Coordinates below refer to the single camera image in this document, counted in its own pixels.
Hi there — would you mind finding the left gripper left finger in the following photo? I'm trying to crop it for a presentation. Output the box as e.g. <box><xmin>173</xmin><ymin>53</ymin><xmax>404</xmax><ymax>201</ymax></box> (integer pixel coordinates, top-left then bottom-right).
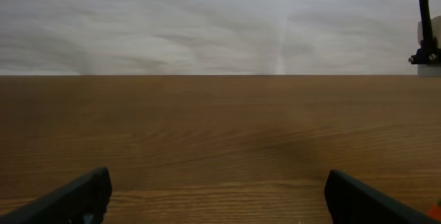
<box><xmin>0</xmin><ymin>166</ymin><xmax>113</xmax><ymax>224</ymax></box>

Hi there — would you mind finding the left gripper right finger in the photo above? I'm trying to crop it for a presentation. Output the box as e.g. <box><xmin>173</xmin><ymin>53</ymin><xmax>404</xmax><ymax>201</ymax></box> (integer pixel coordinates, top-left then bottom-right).
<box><xmin>324</xmin><ymin>169</ymin><xmax>441</xmax><ymax>224</ymax></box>

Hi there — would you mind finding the orange cube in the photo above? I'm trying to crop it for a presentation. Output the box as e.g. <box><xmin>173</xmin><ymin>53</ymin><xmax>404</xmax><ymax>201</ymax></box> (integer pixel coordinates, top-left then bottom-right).
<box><xmin>426</xmin><ymin>199</ymin><xmax>441</xmax><ymax>221</ymax></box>

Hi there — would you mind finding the black cable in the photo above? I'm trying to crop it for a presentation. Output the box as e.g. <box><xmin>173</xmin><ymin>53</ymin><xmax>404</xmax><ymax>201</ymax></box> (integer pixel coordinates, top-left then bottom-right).
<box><xmin>408</xmin><ymin>0</ymin><xmax>441</xmax><ymax>65</ymax></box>

